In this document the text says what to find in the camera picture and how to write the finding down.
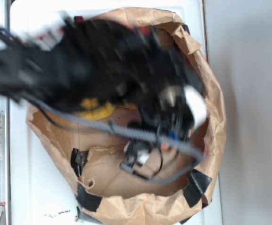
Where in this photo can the yellow microfiber cloth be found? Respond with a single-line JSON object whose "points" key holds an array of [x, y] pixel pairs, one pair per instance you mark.
{"points": [[93, 110]]}

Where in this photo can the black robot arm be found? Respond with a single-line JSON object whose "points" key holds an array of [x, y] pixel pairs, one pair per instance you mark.
{"points": [[78, 66]]}

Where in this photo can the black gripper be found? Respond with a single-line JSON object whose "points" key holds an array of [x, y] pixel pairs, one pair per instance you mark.
{"points": [[165, 89]]}

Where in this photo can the brown paper bag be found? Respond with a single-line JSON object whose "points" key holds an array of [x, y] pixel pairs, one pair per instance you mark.
{"points": [[89, 159]]}

